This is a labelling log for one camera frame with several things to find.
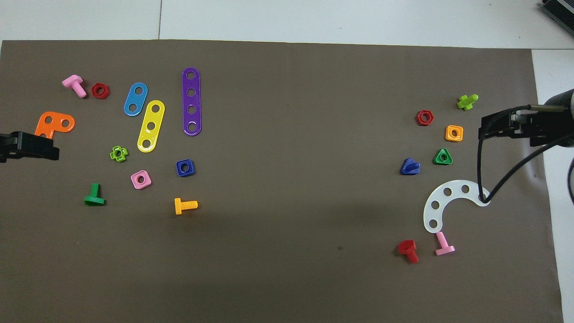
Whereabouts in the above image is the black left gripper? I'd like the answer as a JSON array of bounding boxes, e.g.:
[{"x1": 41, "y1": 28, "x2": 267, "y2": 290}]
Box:
[{"x1": 0, "y1": 131, "x2": 60, "y2": 163}]

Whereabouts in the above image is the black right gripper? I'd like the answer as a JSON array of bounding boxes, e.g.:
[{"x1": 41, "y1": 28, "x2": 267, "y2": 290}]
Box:
[{"x1": 478, "y1": 109, "x2": 562, "y2": 148}]

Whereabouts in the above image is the blue triangle-head bolt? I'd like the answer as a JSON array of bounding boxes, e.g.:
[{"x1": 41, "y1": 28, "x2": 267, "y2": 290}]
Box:
[{"x1": 400, "y1": 157, "x2": 422, "y2": 176}]

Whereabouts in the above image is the blue square nut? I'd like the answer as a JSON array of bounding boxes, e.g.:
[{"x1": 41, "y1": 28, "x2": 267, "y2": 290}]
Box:
[{"x1": 176, "y1": 159, "x2": 196, "y2": 178}]

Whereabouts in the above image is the orange angled three-hole plate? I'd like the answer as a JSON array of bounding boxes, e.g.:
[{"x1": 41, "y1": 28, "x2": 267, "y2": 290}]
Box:
[{"x1": 35, "y1": 111, "x2": 76, "y2": 140}]

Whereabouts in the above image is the lime cross-head bolt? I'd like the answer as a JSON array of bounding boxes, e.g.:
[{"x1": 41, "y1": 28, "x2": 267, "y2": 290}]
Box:
[{"x1": 457, "y1": 94, "x2": 479, "y2": 111}]

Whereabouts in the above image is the pink square-head bolt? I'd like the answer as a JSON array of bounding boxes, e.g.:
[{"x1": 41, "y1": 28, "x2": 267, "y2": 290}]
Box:
[
  {"x1": 62, "y1": 74, "x2": 87, "y2": 99},
  {"x1": 435, "y1": 231, "x2": 456, "y2": 257}
]

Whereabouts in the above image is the green bolt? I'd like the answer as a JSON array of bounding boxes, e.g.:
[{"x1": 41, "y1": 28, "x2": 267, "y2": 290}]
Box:
[{"x1": 84, "y1": 183, "x2": 106, "y2": 207}]

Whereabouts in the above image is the white curved five-hole plate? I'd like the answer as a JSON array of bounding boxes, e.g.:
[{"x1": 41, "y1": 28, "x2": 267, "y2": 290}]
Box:
[{"x1": 423, "y1": 179, "x2": 492, "y2": 234}]

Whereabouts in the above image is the pink square nut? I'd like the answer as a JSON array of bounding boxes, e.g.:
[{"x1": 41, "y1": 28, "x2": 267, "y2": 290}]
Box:
[{"x1": 130, "y1": 170, "x2": 152, "y2": 190}]

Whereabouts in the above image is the blue two-hole plate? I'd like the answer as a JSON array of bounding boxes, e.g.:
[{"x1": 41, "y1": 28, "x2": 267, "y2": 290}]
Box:
[{"x1": 123, "y1": 82, "x2": 148, "y2": 117}]

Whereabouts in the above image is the grey ribbed device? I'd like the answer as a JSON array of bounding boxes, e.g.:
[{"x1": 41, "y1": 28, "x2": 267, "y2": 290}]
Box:
[{"x1": 539, "y1": 0, "x2": 574, "y2": 24}]

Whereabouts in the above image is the yellow three-hole plate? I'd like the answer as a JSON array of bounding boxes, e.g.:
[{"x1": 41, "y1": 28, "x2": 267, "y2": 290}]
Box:
[{"x1": 137, "y1": 100, "x2": 165, "y2": 153}]

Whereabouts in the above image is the red bolt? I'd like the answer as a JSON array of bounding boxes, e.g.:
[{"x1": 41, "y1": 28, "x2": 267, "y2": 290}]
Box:
[{"x1": 397, "y1": 240, "x2": 420, "y2": 264}]

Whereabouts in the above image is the purple four-hole plate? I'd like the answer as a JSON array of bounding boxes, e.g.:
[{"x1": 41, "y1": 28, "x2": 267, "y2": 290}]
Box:
[{"x1": 182, "y1": 67, "x2": 202, "y2": 136}]

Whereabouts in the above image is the orange bolt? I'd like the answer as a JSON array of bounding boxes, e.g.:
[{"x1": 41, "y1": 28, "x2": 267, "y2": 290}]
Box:
[{"x1": 174, "y1": 197, "x2": 198, "y2": 215}]

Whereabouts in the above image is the brown table mat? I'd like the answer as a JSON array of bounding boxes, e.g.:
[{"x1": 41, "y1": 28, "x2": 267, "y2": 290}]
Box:
[{"x1": 0, "y1": 39, "x2": 565, "y2": 323}]

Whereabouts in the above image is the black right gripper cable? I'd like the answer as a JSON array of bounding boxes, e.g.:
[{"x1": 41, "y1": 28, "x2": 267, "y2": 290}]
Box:
[{"x1": 476, "y1": 128, "x2": 574, "y2": 205}]

